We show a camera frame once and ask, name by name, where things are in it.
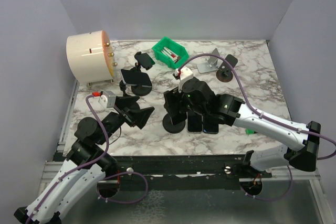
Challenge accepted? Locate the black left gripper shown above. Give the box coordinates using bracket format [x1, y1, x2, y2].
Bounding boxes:
[98, 95, 154, 145]

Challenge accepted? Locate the black round base phone stand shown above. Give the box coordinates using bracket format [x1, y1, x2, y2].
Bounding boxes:
[162, 114, 186, 134]

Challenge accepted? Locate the black phone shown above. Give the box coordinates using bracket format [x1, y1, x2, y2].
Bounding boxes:
[203, 118, 219, 134]

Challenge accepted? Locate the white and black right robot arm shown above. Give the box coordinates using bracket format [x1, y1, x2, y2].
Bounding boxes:
[164, 78, 321, 177]

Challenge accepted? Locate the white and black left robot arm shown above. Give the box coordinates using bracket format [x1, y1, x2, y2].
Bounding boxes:
[14, 92, 154, 223]

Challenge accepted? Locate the black front phone stand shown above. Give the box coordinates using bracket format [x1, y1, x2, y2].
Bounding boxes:
[119, 80, 140, 110]

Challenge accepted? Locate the phone on front stand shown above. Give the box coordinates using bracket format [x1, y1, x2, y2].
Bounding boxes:
[120, 69, 152, 87]

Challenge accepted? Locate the black clamp phone stand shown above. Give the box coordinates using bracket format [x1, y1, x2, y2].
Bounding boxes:
[131, 51, 155, 97]

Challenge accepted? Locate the silver folding phone stand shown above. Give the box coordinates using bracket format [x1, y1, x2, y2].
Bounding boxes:
[197, 56, 218, 74]

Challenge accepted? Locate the brown base phone stand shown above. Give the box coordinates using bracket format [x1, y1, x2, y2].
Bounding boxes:
[216, 54, 238, 82]

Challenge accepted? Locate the green plastic bin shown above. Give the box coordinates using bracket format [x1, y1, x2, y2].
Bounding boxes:
[152, 37, 189, 69]

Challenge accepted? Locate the white cylindrical drum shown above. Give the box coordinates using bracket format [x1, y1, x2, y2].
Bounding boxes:
[66, 30, 115, 84]

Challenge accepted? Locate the green cap marker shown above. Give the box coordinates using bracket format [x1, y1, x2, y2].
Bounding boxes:
[245, 129, 255, 135]

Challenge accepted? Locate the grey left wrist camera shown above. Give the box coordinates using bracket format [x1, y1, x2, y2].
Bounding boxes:
[98, 91, 117, 109]

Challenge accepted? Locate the black front mounting rail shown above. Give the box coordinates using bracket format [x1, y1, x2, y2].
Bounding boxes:
[81, 154, 274, 190]

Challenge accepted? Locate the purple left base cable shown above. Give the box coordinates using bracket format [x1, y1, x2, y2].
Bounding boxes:
[96, 170, 149, 205]

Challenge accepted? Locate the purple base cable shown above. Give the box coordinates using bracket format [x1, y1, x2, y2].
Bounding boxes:
[240, 166, 294, 202]
[96, 170, 149, 205]

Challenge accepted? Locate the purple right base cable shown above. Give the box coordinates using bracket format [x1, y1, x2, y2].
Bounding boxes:
[240, 166, 294, 202]

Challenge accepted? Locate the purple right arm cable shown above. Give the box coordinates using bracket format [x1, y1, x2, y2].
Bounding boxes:
[174, 53, 336, 161]

